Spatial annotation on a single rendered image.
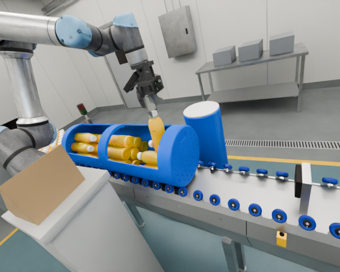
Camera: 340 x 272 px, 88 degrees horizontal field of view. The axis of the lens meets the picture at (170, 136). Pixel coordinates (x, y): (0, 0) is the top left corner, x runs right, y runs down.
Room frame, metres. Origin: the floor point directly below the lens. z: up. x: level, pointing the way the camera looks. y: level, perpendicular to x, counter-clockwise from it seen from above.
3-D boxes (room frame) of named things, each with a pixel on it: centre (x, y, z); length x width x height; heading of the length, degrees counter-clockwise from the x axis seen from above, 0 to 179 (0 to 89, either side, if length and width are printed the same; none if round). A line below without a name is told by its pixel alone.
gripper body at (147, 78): (0.71, 0.02, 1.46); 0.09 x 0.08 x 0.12; 51
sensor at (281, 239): (0.32, -0.26, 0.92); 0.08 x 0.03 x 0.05; 141
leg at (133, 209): (1.24, 0.56, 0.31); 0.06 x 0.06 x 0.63; 51
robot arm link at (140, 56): (0.71, 0.02, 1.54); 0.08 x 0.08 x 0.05
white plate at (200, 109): (1.26, -0.29, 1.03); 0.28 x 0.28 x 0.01
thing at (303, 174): (0.39, -0.38, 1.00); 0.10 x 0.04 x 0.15; 141
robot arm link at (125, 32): (0.71, 0.03, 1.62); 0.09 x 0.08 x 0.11; 74
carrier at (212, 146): (1.26, -0.29, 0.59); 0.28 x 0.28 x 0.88
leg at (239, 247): (0.62, -0.20, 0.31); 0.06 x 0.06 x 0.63; 51
